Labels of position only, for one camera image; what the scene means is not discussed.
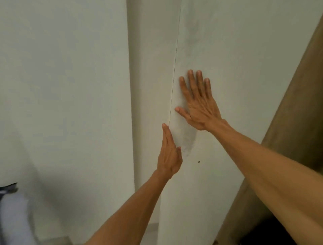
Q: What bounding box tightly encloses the person's right forearm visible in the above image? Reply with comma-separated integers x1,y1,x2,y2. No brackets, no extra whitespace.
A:
209,119,323,245

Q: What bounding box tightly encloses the person's left forearm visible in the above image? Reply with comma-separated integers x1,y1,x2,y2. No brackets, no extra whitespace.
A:
85,170,170,245

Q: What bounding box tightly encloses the person's right hand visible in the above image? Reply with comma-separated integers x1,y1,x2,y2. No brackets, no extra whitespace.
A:
175,70,230,132

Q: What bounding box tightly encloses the white rounded fixture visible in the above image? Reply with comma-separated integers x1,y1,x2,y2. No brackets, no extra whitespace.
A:
0,193,38,245

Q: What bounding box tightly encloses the dark grey object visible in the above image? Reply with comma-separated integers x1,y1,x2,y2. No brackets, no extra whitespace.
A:
0,183,19,195

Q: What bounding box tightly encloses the person's left hand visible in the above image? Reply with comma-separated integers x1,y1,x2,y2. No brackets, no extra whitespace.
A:
156,123,183,180

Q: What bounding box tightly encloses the brown wooden panel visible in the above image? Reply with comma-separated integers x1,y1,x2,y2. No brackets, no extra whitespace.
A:
214,15,323,245

